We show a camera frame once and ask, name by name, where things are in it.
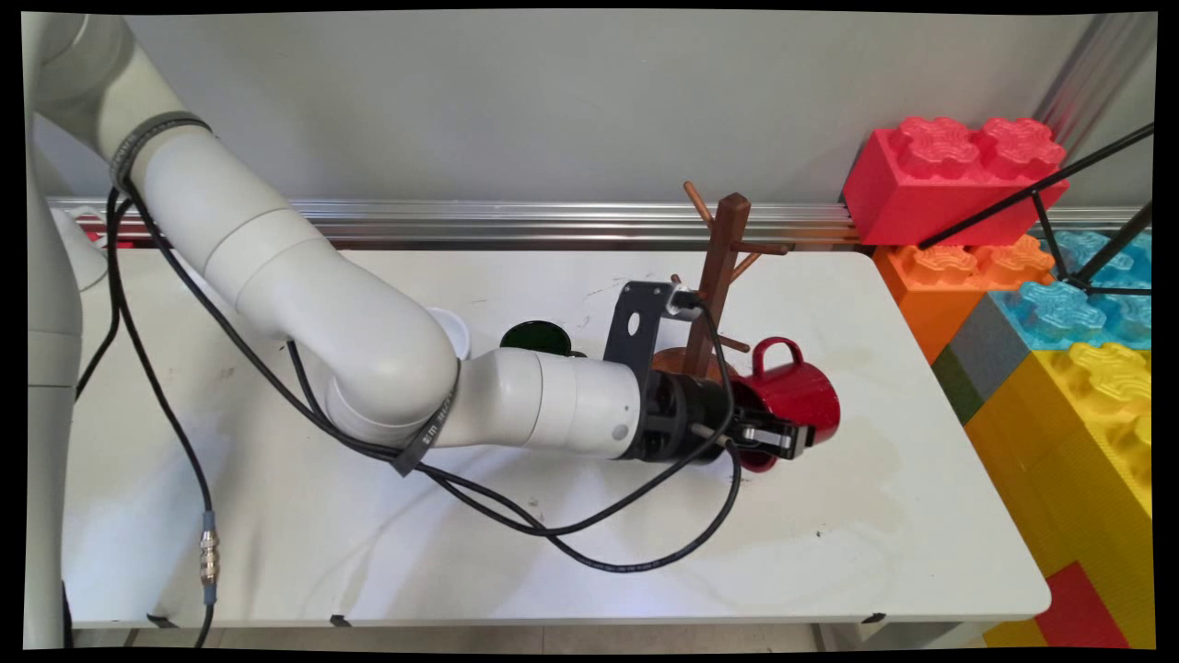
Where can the big yellow toy block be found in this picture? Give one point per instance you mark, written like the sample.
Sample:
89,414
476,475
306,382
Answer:
1059,460

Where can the white bowl with blue base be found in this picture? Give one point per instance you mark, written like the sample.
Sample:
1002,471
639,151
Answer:
456,333

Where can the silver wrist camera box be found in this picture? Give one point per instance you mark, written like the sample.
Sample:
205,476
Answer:
683,302

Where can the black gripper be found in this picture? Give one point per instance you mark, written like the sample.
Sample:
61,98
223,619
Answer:
682,419

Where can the aluminium rail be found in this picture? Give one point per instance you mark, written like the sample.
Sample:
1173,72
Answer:
553,221

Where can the dark green mug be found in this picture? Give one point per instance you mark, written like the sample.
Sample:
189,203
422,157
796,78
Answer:
534,336

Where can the flat red toy block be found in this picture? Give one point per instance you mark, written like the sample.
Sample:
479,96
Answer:
1078,608

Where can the small red object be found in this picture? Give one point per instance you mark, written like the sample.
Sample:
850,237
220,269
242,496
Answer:
94,234

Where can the black tripod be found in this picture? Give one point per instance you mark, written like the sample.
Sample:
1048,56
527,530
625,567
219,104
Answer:
1013,200

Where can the big light blue toy block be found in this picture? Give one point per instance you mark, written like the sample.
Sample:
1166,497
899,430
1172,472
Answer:
1059,313

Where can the big green toy block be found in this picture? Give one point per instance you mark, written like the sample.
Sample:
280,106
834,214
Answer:
956,387

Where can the big red toy block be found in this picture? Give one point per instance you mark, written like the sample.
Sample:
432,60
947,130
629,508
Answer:
912,193

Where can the brown wooden mug tree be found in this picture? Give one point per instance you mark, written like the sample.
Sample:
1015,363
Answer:
723,267

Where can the red mug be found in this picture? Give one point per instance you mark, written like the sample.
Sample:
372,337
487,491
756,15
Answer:
801,391

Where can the big orange toy block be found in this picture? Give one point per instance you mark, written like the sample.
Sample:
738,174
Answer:
921,295

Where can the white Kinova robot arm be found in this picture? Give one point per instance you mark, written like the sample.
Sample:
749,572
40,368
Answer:
368,341

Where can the big grey toy block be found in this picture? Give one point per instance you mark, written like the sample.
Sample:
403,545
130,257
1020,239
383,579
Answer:
986,345

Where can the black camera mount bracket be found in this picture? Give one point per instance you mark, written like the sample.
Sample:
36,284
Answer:
631,322

